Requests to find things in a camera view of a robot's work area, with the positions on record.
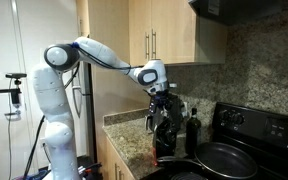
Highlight black range hood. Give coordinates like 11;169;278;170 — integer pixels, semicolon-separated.
187;0;288;27

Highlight black camera on stand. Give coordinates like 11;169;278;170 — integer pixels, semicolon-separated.
5;72;28;86

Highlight black frying pan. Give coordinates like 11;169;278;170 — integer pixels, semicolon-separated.
156;142;259;180

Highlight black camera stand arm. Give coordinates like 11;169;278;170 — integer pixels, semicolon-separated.
0;87;22;118

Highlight stainless steel refrigerator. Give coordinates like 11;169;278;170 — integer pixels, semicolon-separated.
71;61;98;164

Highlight orange black clamp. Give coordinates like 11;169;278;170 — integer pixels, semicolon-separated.
83;161;103;174

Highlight black electric stove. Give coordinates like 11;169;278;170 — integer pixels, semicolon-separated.
140;101;288;180

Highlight white backsplash outlet plug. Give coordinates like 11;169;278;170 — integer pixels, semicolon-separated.
182;101;189;118

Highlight dark olive oil bottle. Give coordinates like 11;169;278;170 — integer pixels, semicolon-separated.
185;107;202;158

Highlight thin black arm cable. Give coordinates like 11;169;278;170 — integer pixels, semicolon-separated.
70;42;146;72

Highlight white wall power outlet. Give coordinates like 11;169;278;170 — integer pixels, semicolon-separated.
39;136;49;149

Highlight thin white hanging cable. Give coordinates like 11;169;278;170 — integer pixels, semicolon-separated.
6;78;14;180

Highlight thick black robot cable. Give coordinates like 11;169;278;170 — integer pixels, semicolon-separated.
22;63;81;180

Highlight light wood upper cabinet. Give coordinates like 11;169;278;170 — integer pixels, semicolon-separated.
75;0;228;68

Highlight light wood cabinet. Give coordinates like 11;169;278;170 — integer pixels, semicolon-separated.
75;0;228;68
97;132;137;180

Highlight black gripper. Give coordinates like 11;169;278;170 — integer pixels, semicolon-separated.
149;90;172;118

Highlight light wood lower cabinet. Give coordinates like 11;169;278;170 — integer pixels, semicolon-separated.
97;132;137;180

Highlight metal cabinet door handle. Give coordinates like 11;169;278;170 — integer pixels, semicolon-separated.
144;31;150;61
151;28;157;62

